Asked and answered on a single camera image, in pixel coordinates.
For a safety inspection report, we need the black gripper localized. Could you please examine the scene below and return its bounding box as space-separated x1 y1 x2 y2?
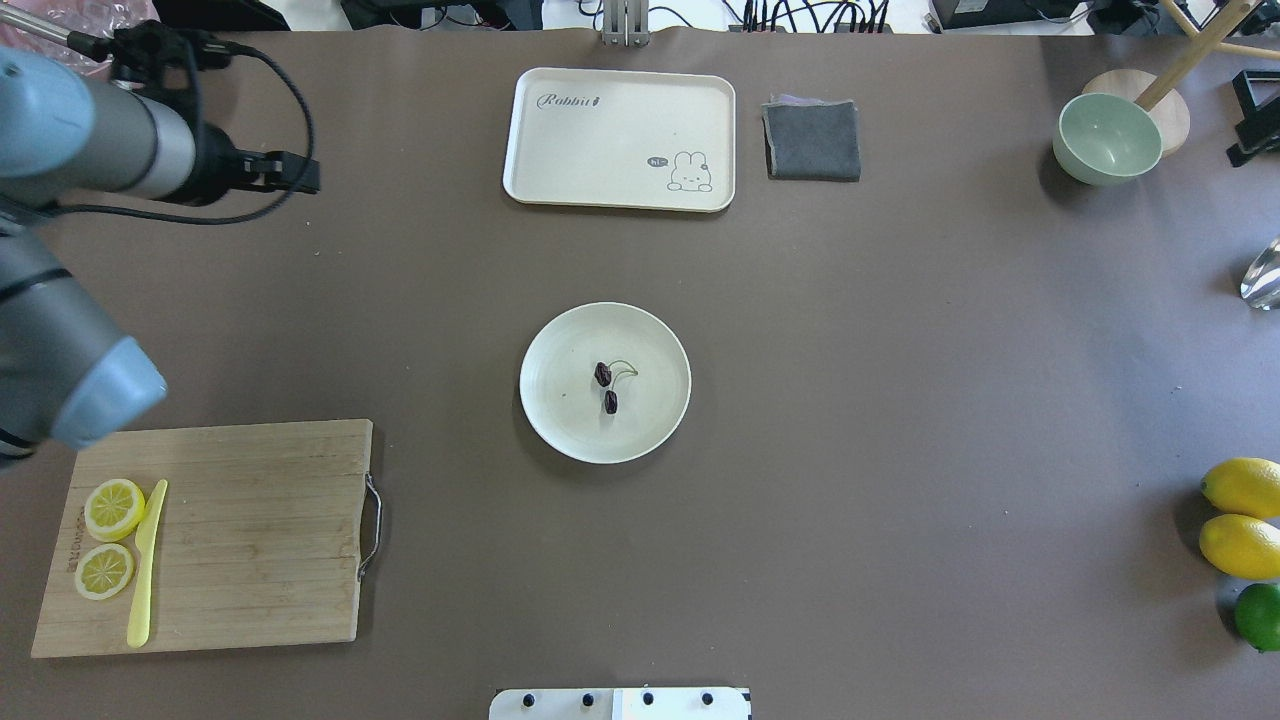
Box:
110 20 321 208

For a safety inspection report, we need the cream round plate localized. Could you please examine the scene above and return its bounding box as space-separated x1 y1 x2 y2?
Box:
518 302 692 464

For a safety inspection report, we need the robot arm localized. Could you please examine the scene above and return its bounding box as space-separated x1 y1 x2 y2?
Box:
1 4 321 469

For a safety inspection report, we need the cream rabbit tray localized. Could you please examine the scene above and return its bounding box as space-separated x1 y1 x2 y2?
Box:
502 67 737 213

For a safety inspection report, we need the steel muddler black tip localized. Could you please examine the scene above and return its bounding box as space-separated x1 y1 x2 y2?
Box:
1 3 111 61

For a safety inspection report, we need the pink bowl of ice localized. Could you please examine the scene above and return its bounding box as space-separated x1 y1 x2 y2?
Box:
1 1 159 78

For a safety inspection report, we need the upper lemon slice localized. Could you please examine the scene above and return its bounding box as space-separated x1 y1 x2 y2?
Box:
83 478 146 543

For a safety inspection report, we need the lemon slice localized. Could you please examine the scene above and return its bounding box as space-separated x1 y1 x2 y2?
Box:
83 478 146 543
74 543 134 601

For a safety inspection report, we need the lower lemon slice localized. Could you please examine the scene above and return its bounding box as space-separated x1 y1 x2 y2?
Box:
74 543 134 601

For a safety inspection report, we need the yellow plastic knife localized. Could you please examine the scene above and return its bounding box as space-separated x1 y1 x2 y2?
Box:
125 478 169 650

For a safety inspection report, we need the grey folded cloth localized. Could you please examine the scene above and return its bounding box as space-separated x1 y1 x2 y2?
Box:
762 94 861 182

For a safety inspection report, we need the green bowl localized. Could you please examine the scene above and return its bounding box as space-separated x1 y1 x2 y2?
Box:
1052 94 1164 187

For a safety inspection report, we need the wooden stand with base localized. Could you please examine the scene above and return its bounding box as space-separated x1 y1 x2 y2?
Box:
1082 1 1277 158

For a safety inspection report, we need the shiny metal object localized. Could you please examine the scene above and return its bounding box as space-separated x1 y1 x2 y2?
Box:
1239 236 1280 311

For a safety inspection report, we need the upper yellow lemon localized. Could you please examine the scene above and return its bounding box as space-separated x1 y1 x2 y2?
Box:
1199 457 1279 520

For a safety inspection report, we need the yellow lemon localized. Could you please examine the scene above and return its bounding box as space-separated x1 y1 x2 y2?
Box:
1199 457 1279 520
1198 514 1279 582

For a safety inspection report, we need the lower yellow lemon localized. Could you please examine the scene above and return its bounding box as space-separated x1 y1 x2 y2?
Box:
1198 514 1279 582

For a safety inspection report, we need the green lime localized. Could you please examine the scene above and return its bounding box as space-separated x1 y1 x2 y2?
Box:
1234 583 1279 653

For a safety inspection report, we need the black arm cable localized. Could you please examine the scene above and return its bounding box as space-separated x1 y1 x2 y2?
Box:
40 40 317 225

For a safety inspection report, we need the metal camera post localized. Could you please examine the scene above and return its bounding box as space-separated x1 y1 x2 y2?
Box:
599 0 652 47

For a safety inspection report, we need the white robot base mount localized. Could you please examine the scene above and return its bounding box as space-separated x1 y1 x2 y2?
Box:
488 685 753 719

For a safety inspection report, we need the black frame object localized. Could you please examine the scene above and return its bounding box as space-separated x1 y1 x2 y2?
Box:
1226 69 1279 168

